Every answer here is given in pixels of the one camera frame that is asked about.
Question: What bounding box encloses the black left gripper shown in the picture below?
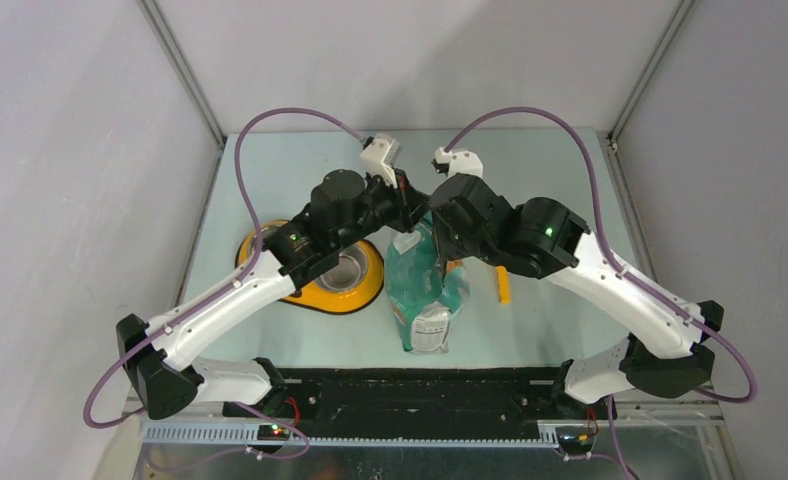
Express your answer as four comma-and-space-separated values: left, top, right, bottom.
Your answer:
332, 164, 429, 251

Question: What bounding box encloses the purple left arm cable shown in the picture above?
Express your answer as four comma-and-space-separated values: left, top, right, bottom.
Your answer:
82, 107, 369, 462

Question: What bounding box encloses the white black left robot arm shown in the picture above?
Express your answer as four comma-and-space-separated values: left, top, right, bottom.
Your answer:
116, 169, 428, 420

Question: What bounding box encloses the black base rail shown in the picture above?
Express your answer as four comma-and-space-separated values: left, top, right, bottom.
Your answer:
254, 367, 613, 428

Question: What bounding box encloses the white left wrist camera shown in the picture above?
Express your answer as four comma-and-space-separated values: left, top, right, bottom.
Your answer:
359, 133, 401, 187

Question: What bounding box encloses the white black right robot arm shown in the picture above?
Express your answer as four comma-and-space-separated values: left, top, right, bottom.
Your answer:
429, 174, 715, 418

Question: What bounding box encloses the yellow plastic scoop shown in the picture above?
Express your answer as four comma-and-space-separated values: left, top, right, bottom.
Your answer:
495, 266, 511, 305

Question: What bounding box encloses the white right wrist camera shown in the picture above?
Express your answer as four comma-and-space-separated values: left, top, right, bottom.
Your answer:
432, 147, 484, 178

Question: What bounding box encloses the green white pet food bag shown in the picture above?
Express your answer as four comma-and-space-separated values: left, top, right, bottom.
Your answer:
384, 214, 470, 354

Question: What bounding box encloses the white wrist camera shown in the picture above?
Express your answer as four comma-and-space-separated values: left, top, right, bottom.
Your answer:
432, 147, 484, 178
359, 133, 401, 187

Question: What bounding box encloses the yellow double pet bowl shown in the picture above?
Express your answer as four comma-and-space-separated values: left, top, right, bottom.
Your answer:
235, 220, 386, 316

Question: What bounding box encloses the aluminium frame rail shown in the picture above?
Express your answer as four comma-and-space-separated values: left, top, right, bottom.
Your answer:
141, 407, 585, 451

